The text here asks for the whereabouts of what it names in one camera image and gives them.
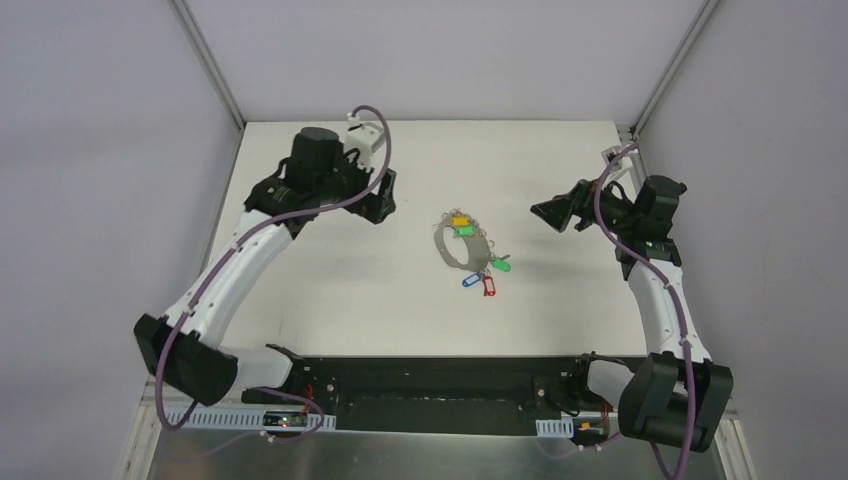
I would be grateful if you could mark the right white cable duct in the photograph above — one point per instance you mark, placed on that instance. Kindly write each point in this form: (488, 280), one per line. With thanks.
(555, 428)

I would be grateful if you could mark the silver key with red tag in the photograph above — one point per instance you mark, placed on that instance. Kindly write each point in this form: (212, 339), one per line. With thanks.
(489, 288)

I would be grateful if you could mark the white cable duct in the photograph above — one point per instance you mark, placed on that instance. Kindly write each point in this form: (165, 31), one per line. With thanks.
(555, 428)
(274, 420)

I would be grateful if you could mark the left white cable duct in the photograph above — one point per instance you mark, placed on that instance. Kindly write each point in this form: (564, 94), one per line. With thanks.
(274, 420)

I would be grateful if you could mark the blue key tag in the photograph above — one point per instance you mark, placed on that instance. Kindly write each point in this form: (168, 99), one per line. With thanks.
(472, 280)

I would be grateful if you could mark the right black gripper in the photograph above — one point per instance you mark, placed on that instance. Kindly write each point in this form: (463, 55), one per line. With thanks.
(584, 204)

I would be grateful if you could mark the green tag with key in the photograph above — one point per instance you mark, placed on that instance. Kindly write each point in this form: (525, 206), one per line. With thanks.
(501, 263)

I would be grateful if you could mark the yellow key tag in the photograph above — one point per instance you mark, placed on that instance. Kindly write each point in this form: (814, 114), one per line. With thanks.
(460, 221)

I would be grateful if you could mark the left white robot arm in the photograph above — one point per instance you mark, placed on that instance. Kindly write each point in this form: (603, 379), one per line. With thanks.
(183, 347)

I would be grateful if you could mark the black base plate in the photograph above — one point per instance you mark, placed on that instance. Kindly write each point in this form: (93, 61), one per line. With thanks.
(503, 396)

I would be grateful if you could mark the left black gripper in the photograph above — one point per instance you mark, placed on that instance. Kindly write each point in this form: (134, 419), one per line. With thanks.
(374, 196)

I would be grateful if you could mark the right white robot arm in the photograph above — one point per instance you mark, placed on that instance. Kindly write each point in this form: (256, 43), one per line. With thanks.
(678, 394)

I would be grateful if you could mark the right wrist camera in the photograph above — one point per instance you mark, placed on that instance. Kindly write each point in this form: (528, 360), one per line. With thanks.
(621, 162)

